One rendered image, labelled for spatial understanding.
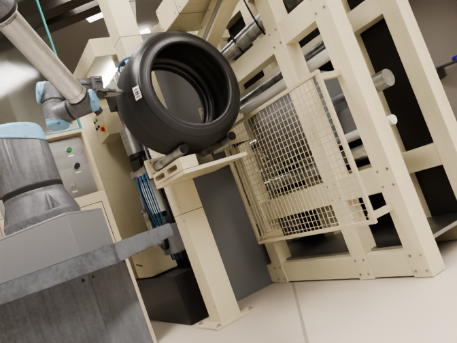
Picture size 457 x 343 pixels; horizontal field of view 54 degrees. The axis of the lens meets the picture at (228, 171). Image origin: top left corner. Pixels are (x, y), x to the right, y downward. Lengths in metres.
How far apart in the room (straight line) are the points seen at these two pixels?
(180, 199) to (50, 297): 1.40
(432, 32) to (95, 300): 11.15
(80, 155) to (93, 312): 1.66
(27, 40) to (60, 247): 0.84
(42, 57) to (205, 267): 1.33
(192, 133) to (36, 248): 1.12
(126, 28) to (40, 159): 1.57
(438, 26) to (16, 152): 11.17
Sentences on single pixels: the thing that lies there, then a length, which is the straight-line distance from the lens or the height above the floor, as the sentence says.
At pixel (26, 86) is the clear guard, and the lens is 2.72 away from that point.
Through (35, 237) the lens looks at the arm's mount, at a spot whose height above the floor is 0.68.
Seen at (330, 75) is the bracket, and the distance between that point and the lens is 2.05.
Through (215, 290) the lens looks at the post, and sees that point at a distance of 2.46.
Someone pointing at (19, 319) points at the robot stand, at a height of 0.51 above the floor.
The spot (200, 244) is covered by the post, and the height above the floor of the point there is 0.43.
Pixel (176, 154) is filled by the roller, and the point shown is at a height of 0.89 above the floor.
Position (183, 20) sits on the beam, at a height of 1.64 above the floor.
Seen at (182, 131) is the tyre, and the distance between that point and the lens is 2.06.
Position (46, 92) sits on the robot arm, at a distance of 2.03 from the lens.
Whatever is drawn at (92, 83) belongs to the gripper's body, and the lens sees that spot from 2.10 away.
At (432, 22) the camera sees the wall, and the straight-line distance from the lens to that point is 11.86.
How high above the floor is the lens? 0.60
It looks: 4 degrees up
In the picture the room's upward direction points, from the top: 20 degrees counter-clockwise
